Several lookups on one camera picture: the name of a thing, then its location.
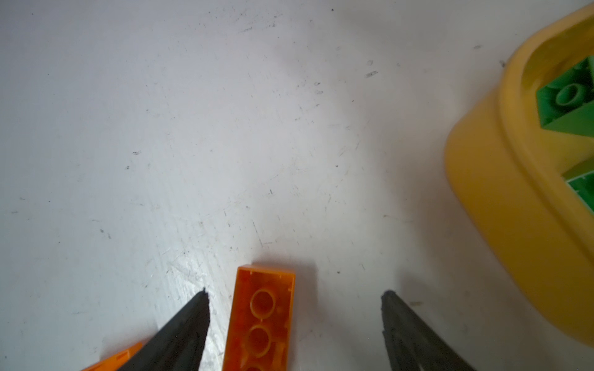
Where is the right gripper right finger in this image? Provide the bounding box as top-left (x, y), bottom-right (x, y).
top-left (381, 291), bottom-right (474, 371)

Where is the yellow plastic bin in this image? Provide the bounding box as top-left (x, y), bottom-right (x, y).
top-left (445, 6), bottom-right (593, 345)

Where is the orange lego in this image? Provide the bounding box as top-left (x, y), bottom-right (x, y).
top-left (222, 265), bottom-right (295, 370)
top-left (83, 342), bottom-right (144, 371)

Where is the green lego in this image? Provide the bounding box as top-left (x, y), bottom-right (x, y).
top-left (563, 158), bottom-right (593, 212)
top-left (536, 56), bottom-right (593, 138)

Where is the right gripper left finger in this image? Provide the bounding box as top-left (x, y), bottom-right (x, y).
top-left (120, 290), bottom-right (210, 371)

